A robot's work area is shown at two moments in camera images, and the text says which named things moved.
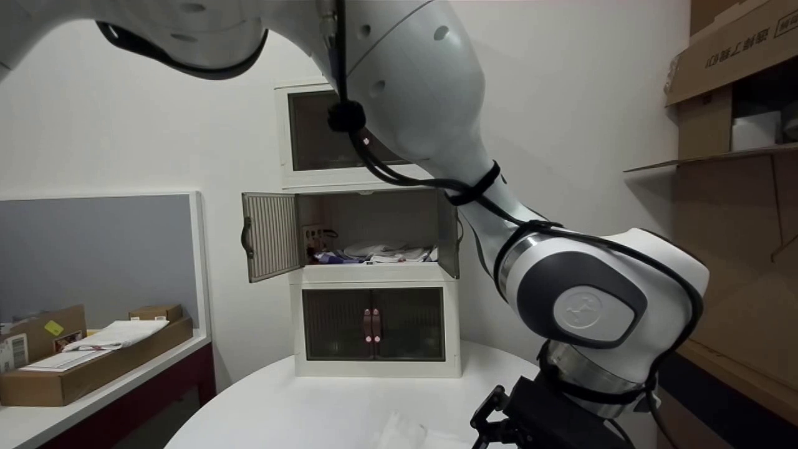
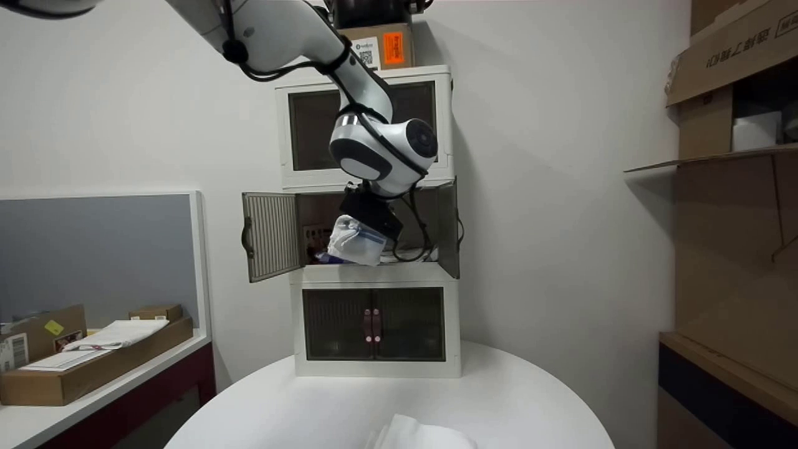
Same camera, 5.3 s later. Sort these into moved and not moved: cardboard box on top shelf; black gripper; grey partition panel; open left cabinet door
Moved: black gripper
Not moved: open left cabinet door; cardboard box on top shelf; grey partition panel
